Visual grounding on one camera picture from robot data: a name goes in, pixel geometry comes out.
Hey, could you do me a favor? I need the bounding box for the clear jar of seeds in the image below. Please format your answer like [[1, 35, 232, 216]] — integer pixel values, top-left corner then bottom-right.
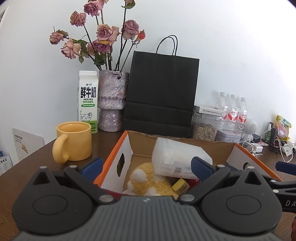
[[191, 113, 221, 141]]

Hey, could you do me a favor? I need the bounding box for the yellow ceramic mug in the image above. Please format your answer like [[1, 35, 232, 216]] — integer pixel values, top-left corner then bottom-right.
[[52, 121, 92, 164]]

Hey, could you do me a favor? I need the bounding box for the orange cardboard pumpkin box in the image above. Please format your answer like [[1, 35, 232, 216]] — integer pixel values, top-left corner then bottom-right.
[[94, 131, 279, 193]]

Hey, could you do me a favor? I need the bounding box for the white printed tin box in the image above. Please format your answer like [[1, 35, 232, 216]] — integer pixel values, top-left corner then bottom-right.
[[215, 130, 241, 143]]

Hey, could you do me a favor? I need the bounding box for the black small bottle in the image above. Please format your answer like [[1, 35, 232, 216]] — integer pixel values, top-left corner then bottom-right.
[[265, 122, 276, 145]]

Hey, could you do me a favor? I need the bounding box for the flat white box on jar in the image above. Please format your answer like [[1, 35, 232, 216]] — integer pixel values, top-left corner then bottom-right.
[[194, 106, 225, 117]]

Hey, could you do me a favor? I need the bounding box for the water bottle left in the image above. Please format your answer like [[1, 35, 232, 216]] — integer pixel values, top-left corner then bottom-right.
[[214, 92, 228, 130]]

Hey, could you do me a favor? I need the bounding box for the translucent plastic jar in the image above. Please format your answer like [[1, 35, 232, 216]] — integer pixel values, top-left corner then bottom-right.
[[152, 137, 213, 179]]

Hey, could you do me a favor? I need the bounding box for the small white robot speaker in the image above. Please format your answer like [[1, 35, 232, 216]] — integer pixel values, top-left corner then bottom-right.
[[242, 119, 257, 141]]

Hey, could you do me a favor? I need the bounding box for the purple textured vase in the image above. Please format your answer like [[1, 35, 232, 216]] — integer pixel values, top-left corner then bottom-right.
[[98, 70, 129, 133]]

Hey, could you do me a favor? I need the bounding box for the water bottle right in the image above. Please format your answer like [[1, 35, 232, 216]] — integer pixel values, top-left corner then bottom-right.
[[236, 97, 248, 134]]

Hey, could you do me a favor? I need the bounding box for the black paper shopping bag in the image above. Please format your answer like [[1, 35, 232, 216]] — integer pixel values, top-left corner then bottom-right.
[[123, 35, 199, 138]]

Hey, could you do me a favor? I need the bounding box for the white leaflet card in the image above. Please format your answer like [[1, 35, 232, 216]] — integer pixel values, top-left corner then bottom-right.
[[12, 128, 45, 161]]

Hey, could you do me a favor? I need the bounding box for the water bottle middle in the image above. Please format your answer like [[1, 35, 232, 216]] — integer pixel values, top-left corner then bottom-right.
[[226, 94, 238, 131]]

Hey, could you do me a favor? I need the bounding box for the white earphones cable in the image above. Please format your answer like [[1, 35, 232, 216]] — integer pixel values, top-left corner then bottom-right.
[[239, 140, 258, 155]]

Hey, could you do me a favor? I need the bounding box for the white green milk carton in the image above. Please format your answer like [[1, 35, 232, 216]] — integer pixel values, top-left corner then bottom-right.
[[77, 70, 99, 133]]

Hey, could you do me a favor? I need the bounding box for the water bottle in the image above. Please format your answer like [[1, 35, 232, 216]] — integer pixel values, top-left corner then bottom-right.
[[226, 94, 238, 131], [214, 92, 228, 130], [236, 97, 248, 134]]

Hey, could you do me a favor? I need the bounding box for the beige mahjong tile block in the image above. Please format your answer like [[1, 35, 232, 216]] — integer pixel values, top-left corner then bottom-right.
[[171, 178, 190, 195]]

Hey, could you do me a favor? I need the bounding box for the blue white booklet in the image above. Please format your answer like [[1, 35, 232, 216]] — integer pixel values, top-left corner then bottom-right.
[[0, 151, 13, 176]]

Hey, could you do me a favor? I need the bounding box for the white charger adapter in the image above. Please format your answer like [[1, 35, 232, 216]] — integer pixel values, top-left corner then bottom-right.
[[252, 144, 263, 153]]

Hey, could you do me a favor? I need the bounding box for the yellow white plush toy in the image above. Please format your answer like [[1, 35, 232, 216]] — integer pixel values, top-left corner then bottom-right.
[[123, 163, 179, 199]]

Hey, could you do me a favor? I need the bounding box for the yellow pink snack bag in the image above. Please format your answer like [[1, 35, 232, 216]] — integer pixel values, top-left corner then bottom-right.
[[275, 115, 292, 142]]

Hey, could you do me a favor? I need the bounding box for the white charging cable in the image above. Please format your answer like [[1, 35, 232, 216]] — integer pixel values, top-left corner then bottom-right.
[[256, 129, 296, 164]]

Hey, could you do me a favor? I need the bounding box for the dried pink rose bouquet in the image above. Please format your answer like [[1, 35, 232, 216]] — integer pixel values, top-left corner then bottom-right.
[[49, 1, 145, 72]]

